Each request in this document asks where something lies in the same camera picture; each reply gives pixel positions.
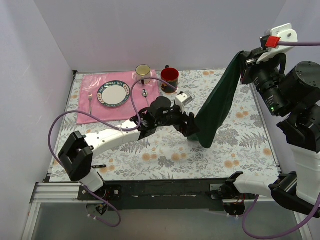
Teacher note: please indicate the dark green cloth napkin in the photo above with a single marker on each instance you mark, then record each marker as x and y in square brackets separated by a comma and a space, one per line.
[217, 106]

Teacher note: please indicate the silver fork on placemat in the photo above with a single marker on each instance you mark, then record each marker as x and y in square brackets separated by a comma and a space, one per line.
[90, 98]

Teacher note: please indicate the black handled fork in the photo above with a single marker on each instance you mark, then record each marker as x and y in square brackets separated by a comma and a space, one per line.
[100, 166]

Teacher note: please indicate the cream enamel mug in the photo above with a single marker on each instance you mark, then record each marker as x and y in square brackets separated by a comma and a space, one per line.
[142, 74]

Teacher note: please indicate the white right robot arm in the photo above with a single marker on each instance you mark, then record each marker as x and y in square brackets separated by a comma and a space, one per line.
[293, 96]

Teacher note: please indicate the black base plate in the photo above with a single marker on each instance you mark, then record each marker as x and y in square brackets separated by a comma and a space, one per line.
[163, 194]

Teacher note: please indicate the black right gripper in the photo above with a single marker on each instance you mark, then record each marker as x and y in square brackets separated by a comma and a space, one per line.
[249, 66]

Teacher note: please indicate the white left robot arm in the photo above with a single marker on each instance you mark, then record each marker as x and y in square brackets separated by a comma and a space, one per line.
[78, 151]

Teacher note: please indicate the aluminium frame rail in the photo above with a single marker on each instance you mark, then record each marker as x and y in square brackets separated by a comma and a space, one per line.
[52, 192]

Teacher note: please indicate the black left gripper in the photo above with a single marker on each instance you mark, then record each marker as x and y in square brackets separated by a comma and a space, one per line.
[186, 122]

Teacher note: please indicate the dark mug red interior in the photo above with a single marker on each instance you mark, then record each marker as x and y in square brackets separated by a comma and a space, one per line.
[170, 76]

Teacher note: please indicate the white plate green rim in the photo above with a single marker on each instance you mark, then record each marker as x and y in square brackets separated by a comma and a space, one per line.
[113, 94]

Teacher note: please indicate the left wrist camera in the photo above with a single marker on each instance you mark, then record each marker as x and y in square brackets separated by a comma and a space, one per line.
[181, 100]

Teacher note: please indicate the floral tablecloth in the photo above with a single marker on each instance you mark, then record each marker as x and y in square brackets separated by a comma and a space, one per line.
[241, 143]

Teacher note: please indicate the silver spoon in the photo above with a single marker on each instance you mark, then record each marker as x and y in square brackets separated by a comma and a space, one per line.
[145, 95]

